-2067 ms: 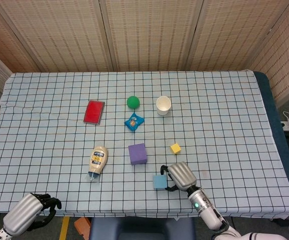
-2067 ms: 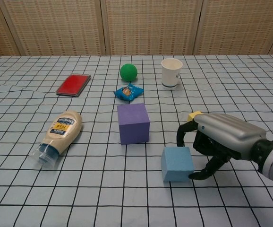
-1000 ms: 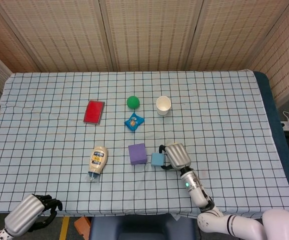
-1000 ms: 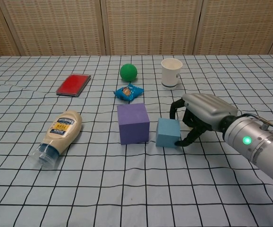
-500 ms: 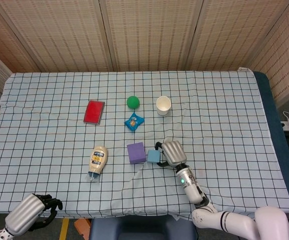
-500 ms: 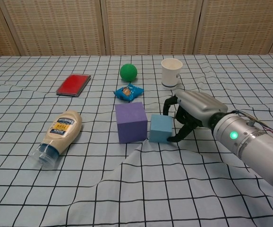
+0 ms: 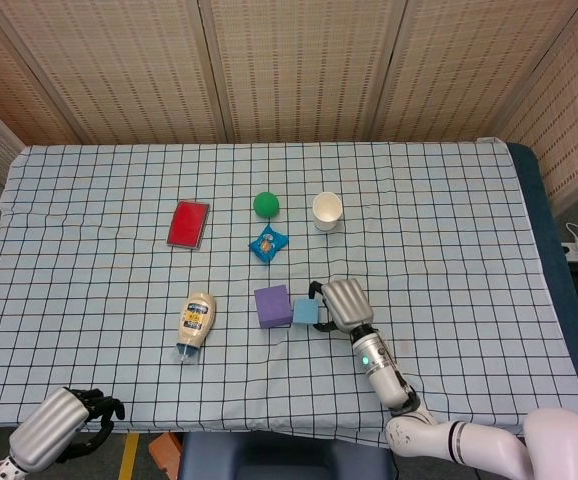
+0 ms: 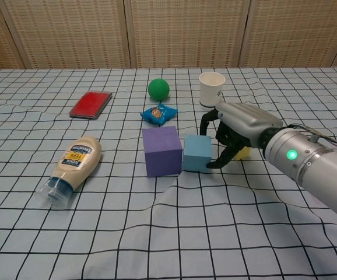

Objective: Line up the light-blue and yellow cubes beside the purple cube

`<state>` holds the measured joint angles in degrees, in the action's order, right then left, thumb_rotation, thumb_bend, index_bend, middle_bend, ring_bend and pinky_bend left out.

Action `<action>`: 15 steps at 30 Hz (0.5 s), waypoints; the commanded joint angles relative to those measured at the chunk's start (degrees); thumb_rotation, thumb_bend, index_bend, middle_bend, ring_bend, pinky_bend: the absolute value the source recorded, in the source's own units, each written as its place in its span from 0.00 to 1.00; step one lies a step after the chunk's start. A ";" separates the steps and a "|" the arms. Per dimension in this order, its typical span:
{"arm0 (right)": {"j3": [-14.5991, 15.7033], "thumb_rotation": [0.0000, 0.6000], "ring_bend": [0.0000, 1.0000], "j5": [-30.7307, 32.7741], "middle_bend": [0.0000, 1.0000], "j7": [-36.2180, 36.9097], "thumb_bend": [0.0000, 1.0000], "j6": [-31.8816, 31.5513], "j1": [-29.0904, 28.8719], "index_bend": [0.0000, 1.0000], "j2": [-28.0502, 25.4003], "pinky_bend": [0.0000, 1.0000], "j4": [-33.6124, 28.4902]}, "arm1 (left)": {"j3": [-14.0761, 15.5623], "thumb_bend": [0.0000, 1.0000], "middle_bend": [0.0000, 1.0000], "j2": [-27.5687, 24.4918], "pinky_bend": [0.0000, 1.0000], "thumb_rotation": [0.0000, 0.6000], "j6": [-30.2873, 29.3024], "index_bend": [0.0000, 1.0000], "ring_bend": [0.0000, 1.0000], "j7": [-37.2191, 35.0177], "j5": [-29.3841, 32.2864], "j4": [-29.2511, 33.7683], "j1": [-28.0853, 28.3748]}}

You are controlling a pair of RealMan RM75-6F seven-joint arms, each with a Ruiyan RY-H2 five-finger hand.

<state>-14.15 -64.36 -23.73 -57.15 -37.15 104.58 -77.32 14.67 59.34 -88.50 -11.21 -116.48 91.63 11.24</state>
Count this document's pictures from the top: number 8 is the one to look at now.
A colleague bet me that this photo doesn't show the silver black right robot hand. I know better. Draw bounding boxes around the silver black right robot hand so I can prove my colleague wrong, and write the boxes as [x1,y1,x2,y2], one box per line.
[199,101,283,170]

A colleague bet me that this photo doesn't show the small yellow foam cube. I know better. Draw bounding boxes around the small yellow foam cube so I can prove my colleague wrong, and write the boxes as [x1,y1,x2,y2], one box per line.
[234,145,252,162]

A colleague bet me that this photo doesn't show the medium light blue foam cube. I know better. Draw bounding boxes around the medium light blue foam cube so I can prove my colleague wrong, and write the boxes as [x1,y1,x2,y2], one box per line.
[182,134,212,173]

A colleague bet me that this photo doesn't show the large purple foam cube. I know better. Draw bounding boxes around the large purple foam cube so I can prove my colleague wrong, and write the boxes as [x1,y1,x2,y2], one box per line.
[142,125,184,178]

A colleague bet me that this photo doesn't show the white paper cup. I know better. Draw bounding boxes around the white paper cup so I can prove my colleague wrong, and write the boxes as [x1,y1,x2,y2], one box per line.
[198,72,226,109]

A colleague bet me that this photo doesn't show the blue snack packet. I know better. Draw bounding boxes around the blue snack packet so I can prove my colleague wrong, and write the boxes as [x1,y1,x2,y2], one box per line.
[139,103,178,126]

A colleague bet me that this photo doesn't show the green ball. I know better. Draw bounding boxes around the green ball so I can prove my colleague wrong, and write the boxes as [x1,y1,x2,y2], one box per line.
[148,78,170,100]

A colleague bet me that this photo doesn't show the beige woven folding screen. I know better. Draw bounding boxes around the beige woven folding screen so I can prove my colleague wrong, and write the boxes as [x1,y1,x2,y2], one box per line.
[0,0,337,71]

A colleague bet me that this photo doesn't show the red flat case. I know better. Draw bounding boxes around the red flat case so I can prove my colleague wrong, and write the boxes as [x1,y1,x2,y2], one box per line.
[69,91,113,120]

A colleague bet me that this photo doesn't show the light blue checkered tablecloth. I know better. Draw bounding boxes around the light blue checkered tablecloth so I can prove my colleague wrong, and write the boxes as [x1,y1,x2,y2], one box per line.
[0,67,337,280]

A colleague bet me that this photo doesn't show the mayonnaise squeeze bottle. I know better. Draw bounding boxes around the mayonnaise squeeze bottle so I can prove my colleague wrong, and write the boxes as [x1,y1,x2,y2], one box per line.
[35,135,103,210]

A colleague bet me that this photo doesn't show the thin coloured wrist wires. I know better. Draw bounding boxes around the thin coloured wrist wires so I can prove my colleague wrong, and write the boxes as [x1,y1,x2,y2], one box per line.
[287,124,337,160]

